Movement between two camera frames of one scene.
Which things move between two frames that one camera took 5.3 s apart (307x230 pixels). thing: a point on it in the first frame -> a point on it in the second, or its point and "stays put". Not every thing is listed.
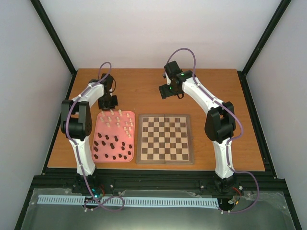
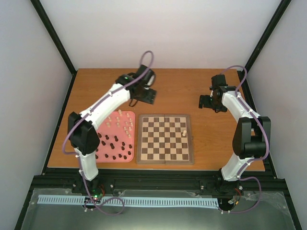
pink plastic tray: [113, 136] stays put
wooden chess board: [164, 139] stays put
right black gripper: [164, 93] -> [206, 103]
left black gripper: [114, 104] -> [150, 98]
